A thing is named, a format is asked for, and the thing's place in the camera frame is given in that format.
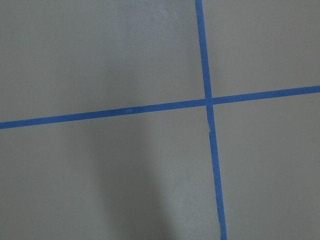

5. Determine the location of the blue tape line crosswise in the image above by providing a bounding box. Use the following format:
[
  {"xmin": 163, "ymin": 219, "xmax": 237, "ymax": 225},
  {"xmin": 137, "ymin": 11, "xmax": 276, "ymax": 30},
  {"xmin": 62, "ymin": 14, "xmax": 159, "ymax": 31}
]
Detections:
[{"xmin": 0, "ymin": 85, "xmax": 320, "ymax": 130}]

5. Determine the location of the blue tape line lengthwise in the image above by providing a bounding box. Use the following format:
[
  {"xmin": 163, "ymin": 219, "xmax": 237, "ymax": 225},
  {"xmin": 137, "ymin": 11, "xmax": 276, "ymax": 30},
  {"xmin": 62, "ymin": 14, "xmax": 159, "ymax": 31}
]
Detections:
[{"xmin": 195, "ymin": 0, "xmax": 228, "ymax": 240}]

